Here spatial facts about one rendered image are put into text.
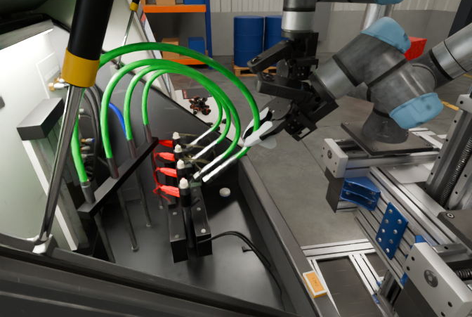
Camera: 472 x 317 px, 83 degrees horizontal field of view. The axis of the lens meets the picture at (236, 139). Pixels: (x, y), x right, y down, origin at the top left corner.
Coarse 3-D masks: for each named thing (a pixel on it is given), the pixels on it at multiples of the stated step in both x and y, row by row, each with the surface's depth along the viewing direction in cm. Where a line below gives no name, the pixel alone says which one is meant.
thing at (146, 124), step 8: (160, 72) 72; (168, 72) 73; (176, 72) 73; (152, 80) 72; (144, 88) 73; (144, 96) 74; (144, 104) 75; (144, 112) 76; (144, 120) 77; (144, 128) 78; (216, 128) 85; (200, 136) 85; (192, 144) 85
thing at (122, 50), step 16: (128, 48) 45; (144, 48) 46; (160, 48) 47; (176, 48) 47; (208, 64) 50; (240, 80) 54; (256, 112) 58; (256, 128) 60; (80, 160) 53; (80, 176) 54
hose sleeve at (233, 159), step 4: (232, 156) 62; (228, 160) 62; (232, 160) 62; (236, 160) 62; (224, 164) 62; (228, 164) 62; (232, 164) 63; (216, 168) 63; (220, 168) 63; (224, 168) 62; (212, 172) 63; (216, 172) 63; (220, 172) 63; (212, 176) 63; (216, 176) 63
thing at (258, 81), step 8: (264, 72) 53; (256, 80) 52; (264, 80) 51; (272, 80) 51; (280, 80) 53; (288, 80) 54; (296, 80) 55; (256, 88) 52; (264, 88) 51; (272, 88) 51; (280, 88) 51; (288, 88) 51; (296, 88) 52; (304, 88) 53; (280, 96) 52; (288, 96) 52; (296, 96) 53; (304, 96) 53
